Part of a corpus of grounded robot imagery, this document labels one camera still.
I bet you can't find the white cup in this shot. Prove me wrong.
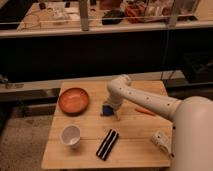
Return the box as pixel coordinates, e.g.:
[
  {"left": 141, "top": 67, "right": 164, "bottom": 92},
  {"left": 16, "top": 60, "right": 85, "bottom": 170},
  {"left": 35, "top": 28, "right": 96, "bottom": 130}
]
[{"left": 60, "top": 125, "right": 81, "bottom": 149}]

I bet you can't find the grey metal post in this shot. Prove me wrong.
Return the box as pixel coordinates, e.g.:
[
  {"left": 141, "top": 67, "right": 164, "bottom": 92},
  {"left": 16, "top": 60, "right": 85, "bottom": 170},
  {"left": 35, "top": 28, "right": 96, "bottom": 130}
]
[{"left": 78, "top": 0, "right": 89, "bottom": 31}]

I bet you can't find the orange wooden bowl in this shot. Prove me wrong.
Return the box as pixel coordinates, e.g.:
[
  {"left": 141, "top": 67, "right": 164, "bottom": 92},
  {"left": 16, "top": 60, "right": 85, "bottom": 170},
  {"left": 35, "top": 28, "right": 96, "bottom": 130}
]
[{"left": 58, "top": 87, "right": 89, "bottom": 115}]

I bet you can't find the orange carrot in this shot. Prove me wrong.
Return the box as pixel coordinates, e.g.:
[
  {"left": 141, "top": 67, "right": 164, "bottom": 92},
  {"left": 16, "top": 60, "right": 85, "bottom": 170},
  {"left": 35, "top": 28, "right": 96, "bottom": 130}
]
[{"left": 135, "top": 108, "right": 156, "bottom": 116}]

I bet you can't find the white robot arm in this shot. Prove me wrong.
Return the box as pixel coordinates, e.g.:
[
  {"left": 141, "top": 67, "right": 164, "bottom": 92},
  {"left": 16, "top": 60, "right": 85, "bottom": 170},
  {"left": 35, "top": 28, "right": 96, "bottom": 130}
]
[{"left": 107, "top": 75, "right": 213, "bottom": 171}]

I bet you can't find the black bag on shelf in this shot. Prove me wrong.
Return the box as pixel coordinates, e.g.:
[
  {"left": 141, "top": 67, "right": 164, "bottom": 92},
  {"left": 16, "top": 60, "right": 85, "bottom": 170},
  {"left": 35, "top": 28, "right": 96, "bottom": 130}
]
[{"left": 102, "top": 10, "right": 124, "bottom": 25}]

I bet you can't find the black white striped eraser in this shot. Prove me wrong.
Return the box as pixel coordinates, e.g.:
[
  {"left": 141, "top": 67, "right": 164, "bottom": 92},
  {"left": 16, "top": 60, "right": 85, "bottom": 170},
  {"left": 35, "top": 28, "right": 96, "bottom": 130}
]
[{"left": 96, "top": 129, "right": 119, "bottom": 161}]

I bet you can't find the red object on shelf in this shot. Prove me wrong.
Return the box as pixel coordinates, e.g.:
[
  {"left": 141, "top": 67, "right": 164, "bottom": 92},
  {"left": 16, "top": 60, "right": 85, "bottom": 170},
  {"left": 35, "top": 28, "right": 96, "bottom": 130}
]
[{"left": 125, "top": 4, "right": 145, "bottom": 23}]

